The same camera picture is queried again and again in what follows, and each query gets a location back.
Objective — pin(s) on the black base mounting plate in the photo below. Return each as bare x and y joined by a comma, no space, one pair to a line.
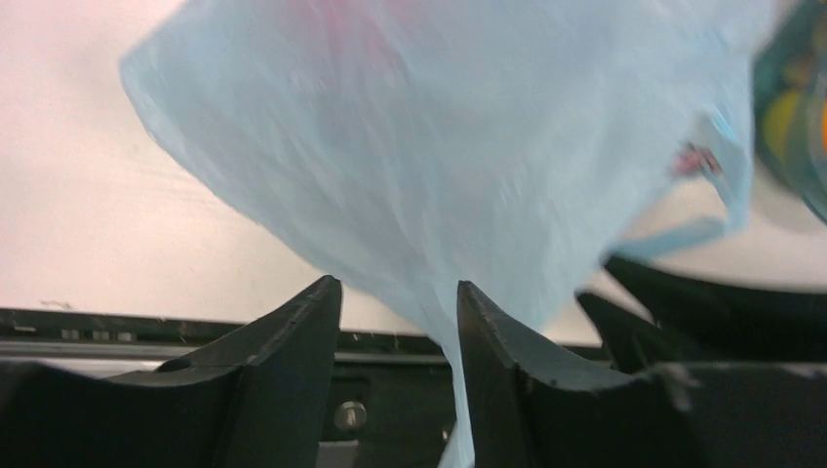
390,402

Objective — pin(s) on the light blue plastic bag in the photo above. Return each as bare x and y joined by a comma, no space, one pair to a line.
405,146

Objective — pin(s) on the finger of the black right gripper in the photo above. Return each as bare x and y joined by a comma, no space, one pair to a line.
751,324
634,344

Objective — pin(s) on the teal plastic fruit tray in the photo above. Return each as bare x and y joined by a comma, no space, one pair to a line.
790,104

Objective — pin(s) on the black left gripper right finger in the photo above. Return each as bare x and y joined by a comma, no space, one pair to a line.
533,403

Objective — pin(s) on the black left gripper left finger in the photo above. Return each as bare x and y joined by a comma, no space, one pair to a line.
256,397

